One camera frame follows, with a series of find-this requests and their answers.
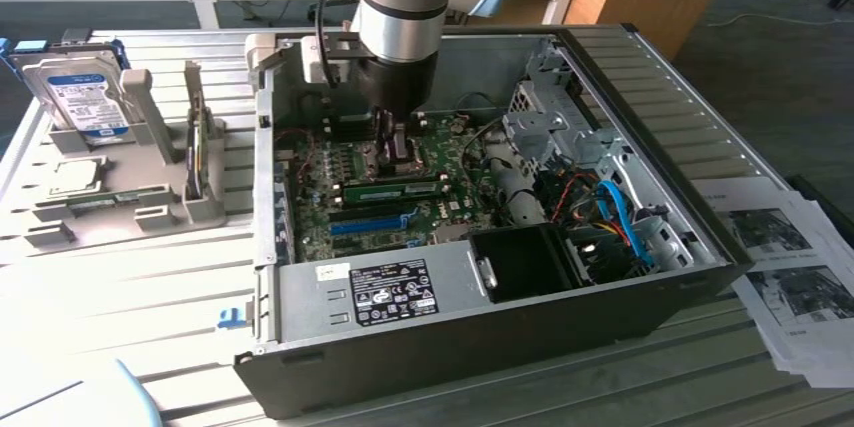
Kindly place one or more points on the green RAM stick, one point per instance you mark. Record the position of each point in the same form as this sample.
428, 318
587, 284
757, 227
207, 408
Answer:
107, 199
392, 191

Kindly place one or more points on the black expansion slot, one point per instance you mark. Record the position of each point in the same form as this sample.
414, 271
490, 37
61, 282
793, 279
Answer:
367, 213

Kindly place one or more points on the grey parts rack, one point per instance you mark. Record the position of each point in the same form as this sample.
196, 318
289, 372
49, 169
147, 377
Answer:
127, 177

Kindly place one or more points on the blue plastic clip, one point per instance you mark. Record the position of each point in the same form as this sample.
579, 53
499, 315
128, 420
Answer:
228, 319

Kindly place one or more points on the blue rimmed round object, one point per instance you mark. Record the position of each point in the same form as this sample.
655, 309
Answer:
100, 397

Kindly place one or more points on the grey power supply unit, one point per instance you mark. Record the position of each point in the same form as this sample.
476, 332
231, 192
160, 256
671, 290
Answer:
314, 302

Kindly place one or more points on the silver metal disk bay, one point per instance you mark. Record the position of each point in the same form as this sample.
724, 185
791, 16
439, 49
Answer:
567, 132

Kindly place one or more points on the stack of printed papers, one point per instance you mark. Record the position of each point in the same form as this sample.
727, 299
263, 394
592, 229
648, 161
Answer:
794, 292

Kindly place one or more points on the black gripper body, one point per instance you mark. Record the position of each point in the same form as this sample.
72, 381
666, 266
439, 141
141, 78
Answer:
400, 82

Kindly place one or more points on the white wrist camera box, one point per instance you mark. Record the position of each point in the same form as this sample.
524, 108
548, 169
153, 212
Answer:
320, 59

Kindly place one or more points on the blue expansion slot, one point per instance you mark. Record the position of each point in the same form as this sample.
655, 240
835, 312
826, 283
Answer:
368, 226

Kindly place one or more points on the blue disk bracket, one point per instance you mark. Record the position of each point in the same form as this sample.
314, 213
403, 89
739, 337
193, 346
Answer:
16, 47

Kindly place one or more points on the black heatsink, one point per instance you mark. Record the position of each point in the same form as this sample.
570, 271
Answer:
352, 127

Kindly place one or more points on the CPU socket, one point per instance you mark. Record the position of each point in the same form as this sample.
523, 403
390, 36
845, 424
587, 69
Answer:
374, 167

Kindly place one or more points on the silver CPU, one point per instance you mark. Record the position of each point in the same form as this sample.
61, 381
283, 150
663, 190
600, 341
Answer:
80, 176

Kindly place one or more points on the green motherboard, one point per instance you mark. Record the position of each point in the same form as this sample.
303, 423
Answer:
374, 237

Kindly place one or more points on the black open PC case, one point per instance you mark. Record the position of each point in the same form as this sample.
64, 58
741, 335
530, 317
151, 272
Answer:
507, 342

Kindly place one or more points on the hard disk with blue label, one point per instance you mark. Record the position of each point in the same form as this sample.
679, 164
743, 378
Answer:
80, 92

